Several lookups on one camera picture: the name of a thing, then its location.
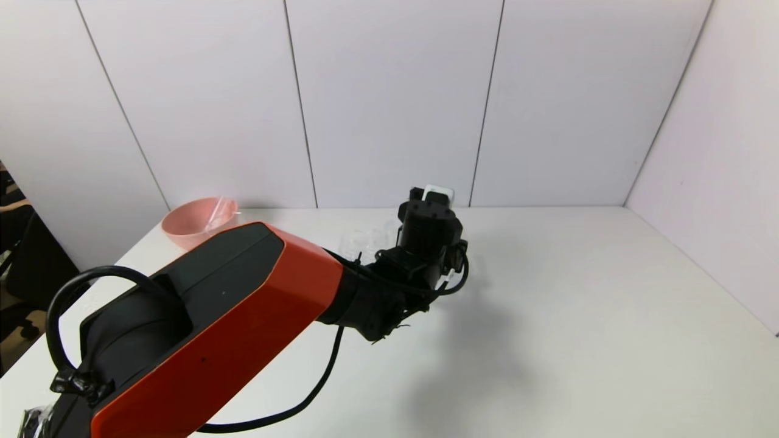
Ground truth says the test tube with red pigment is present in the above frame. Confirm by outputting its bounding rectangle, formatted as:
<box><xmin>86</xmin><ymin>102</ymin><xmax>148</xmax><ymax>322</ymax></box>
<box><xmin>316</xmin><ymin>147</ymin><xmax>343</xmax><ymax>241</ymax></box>
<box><xmin>206</xmin><ymin>196</ymin><xmax>239</xmax><ymax>232</ymax></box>

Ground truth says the clear acrylic test tube rack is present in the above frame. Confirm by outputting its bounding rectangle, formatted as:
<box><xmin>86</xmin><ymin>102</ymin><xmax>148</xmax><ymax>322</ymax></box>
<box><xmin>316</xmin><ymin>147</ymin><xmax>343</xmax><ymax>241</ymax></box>
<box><xmin>339</xmin><ymin>220</ymin><xmax>403</xmax><ymax>261</ymax></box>

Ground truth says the pink bowl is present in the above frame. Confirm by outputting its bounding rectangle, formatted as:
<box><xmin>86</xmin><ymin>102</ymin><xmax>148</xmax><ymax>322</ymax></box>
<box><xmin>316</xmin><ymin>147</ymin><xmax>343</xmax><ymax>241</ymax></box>
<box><xmin>161</xmin><ymin>196</ymin><xmax>240</xmax><ymax>251</ymax></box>

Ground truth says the black chair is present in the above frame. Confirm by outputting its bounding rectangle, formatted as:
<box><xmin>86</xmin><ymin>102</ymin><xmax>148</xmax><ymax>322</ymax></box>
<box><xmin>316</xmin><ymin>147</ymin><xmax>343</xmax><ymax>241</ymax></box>
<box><xmin>0</xmin><ymin>207</ymin><xmax>81</xmax><ymax>366</ymax></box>

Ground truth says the plastic wrapped robot torso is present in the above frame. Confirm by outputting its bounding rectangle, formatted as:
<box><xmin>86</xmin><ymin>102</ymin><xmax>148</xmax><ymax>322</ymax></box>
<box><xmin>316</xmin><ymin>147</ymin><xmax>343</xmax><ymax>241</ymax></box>
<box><xmin>17</xmin><ymin>405</ymin><xmax>57</xmax><ymax>438</ymax></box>

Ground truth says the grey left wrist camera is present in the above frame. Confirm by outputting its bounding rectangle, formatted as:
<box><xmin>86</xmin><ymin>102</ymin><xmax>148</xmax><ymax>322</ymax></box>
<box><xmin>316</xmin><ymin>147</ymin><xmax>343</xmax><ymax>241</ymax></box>
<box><xmin>422</xmin><ymin>184</ymin><xmax>455</xmax><ymax>209</ymax></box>

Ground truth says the thin black camera cable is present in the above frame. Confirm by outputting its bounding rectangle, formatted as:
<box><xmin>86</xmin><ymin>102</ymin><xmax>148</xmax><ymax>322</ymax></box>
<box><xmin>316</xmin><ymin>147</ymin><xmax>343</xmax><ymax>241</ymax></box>
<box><xmin>359</xmin><ymin>246</ymin><xmax>470</xmax><ymax>297</ymax></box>

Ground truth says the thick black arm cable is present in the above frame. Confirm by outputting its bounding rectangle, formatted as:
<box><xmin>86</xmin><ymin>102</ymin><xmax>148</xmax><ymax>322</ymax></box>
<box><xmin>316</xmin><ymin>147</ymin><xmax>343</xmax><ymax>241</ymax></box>
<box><xmin>46</xmin><ymin>265</ymin><xmax>346</xmax><ymax>434</ymax></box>

